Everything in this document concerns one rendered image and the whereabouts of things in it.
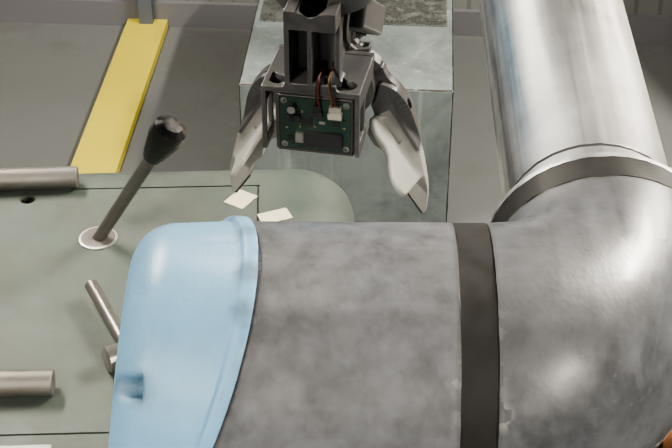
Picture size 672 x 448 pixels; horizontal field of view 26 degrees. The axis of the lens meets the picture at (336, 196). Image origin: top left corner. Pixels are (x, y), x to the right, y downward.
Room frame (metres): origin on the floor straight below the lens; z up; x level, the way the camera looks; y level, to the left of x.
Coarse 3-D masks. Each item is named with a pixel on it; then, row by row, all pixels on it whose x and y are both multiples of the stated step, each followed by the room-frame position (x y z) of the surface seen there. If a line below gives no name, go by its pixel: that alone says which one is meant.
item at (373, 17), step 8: (368, 8) 0.94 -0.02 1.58; (376, 8) 0.98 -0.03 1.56; (384, 8) 1.02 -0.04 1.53; (352, 16) 0.93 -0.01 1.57; (360, 16) 0.93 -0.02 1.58; (368, 16) 0.95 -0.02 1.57; (376, 16) 0.98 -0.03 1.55; (384, 16) 1.03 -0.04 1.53; (352, 24) 0.93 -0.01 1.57; (360, 24) 0.93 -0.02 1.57; (368, 24) 0.95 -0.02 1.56; (376, 24) 0.99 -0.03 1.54; (360, 32) 1.00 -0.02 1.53; (368, 32) 0.98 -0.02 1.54; (376, 32) 1.00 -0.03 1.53
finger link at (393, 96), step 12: (384, 72) 0.93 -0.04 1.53; (384, 84) 0.93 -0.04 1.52; (396, 84) 0.93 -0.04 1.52; (384, 96) 0.93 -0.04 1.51; (396, 96) 0.92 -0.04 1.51; (408, 96) 0.93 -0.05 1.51; (372, 108) 0.93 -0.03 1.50; (384, 108) 0.93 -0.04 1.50; (396, 108) 0.92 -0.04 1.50; (408, 108) 0.93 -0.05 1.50; (396, 120) 0.92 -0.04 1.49; (408, 120) 0.93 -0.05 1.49; (408, 132) 0.92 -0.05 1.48; (420, 144) 0.93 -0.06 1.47
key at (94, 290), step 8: (88, 288) 1.00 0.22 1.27; (96, 288) 1.00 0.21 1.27; (96, 296) 0.99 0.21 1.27; (104, 296) 0.99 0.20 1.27; (96, 304) 0.98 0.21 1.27; (104, 304) 0.98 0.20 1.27; (104, 312) 0.97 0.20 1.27; (112, 312) 0.97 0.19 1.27; (104, 320) 0.96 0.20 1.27; (112, 320) 0.96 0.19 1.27; (112, 328) 0.95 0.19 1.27; (112, 336) 0.94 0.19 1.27
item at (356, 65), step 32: (288, 0) 0.89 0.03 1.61; (320, 0) 0.93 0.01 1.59; (352, 0) 0.89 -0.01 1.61; (288, 32) 0.88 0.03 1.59; (320, 32) 0.87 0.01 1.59; (352, 32) 0.94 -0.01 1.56; (288, 64) 0.88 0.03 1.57; (320, 64) 0.90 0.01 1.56; (352, 64) 0.91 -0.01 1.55; (288, 96) 0.88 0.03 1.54; (320, 96) 0.88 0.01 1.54; (352, 96) 0.87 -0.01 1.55; (288, 128) 0.88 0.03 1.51; (320, 128) 0.87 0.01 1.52; (352, 128) 0.87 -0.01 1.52
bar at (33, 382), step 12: (0, 372) 0.89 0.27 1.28; (12, 372) 0.89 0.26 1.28; (24, 372) 0.89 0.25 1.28; (36, 372) 0.89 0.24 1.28; (48, 372) 0.89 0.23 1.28; (0, 384) 0.88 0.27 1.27; (12, 384) 0.88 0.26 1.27; (24, 384) 0.88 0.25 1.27; (36, 384) 0.88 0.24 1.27; (48, 384) 0.88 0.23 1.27; (0, 396) 0.88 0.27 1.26; (12, 396) 0.88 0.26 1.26; (24, 396) 0.88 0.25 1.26; (36, 396) 0.88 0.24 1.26
